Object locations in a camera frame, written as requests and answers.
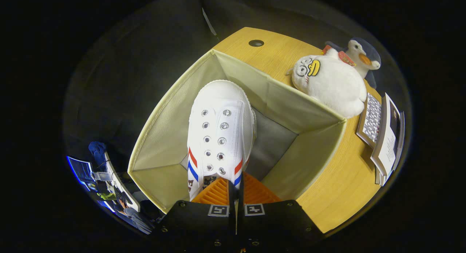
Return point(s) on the white canvas shoe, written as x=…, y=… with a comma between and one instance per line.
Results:
x=222, y=129

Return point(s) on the blue cloth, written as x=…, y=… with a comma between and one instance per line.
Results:
x=97, y=151

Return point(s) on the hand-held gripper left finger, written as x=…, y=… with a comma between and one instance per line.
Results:
x=200, y=227

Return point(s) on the navy white penguin plush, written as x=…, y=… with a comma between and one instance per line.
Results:
x=360, y=51

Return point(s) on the grey fabric storage box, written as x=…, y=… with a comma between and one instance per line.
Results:
x=291, y=111

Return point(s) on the grey patterned book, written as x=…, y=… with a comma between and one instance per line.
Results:
x=372, y=118

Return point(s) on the large white book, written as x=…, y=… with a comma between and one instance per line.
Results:
x=387, y=143

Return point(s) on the white duck plush toy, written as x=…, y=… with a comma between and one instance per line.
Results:
x=335, y=85

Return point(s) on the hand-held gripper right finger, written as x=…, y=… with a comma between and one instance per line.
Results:
x=276, y=225

